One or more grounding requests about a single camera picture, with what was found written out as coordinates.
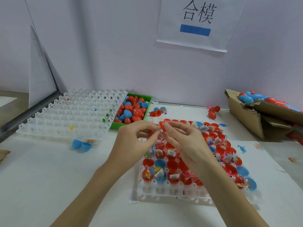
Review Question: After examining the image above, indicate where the person's right hand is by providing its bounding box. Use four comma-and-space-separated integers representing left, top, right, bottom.
158, 120, 219, 175

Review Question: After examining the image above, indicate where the person's left hand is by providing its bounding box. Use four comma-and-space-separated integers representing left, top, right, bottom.
105, 119, 163, 177

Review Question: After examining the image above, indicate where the blue egg shell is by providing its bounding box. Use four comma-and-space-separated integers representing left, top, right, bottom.
72, 138, 92, 152

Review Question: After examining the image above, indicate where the small capsule cluster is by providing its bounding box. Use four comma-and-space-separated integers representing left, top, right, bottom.
150, 106, 168, 117

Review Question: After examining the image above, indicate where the clear plastic egg tray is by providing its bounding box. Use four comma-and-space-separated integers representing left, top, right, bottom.
15, 89, 128, 139
136, 118, 261, 206

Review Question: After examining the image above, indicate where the cardboard box of capsules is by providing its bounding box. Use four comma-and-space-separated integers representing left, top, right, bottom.
225, 89, 303, 141

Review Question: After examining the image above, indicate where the pile of finished eggs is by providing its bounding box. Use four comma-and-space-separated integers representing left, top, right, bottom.
238, 90, 303, 113

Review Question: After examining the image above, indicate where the person's left forearm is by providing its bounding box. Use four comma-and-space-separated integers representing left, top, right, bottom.
50, 163, 131, 227

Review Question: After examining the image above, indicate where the person's right forearm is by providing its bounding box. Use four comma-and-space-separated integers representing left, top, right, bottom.
196, 158, 270, 227

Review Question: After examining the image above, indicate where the small white paper slip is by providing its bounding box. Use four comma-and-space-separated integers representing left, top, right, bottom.
129, 189, 139, 203

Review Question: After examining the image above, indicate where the green plastic tray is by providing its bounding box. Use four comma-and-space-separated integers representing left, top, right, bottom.
110, 93, 153, 130

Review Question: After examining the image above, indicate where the clear triangular panel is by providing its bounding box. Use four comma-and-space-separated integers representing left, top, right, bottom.
28, 26, 60, 109

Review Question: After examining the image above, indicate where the flat brown cardboard sheet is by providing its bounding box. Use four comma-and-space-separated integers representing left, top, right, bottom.
0, 149, 11, 163

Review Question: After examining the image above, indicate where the white paper sign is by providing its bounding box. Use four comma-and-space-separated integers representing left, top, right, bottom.
157, 0, 249, 53

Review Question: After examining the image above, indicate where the grey metal rail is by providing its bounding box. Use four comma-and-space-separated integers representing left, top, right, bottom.
0, 91, 62, 142

